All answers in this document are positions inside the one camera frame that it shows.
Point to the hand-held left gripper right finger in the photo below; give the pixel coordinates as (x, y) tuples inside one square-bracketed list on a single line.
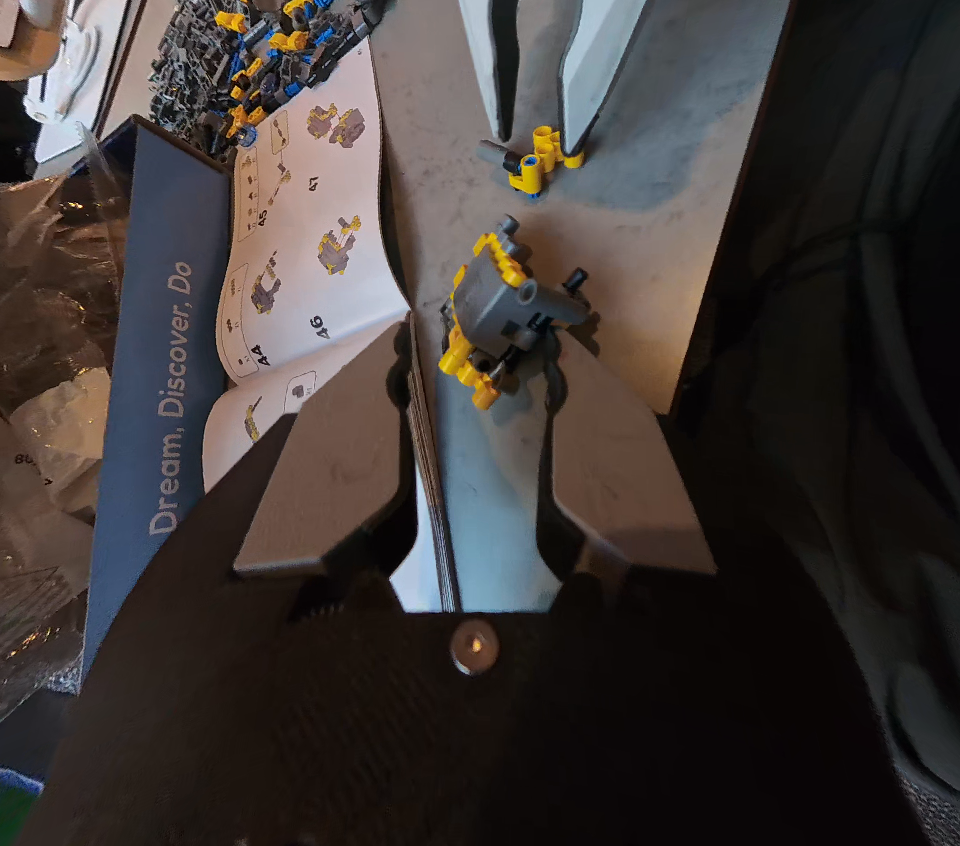
[(630, 486)]

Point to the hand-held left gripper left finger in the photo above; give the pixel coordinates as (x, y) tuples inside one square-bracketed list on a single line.
[(330, 486)]

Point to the black grey pin connector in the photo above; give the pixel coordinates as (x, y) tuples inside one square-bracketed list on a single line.
[(493, 151)]

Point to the yellow three-hole connector brick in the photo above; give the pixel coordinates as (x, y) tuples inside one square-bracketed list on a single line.
[(551, 144)]

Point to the yellow brick beam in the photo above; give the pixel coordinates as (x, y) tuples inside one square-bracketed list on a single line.
[(525, 178)]

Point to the yellow grey brick assembly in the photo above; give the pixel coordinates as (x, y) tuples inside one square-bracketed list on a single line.
[(487, 306)]

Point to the grey desk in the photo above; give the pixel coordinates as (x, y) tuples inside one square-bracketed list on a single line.
[(675, 110)]

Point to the blue cardboard box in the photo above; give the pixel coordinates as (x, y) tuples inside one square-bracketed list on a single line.
[(157, 373)]

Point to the pile of loose brick pieces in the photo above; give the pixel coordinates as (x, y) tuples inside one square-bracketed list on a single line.
[(262, 20)]

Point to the open instruction booklet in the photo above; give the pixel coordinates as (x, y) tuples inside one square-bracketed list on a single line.
[(315, 223)]

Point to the crumpled clear plastic bag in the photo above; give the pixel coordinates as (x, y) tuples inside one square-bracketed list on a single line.
[(52, 336)]

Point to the wooden book stand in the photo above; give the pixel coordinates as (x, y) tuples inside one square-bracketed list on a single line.
[(82, 35)]

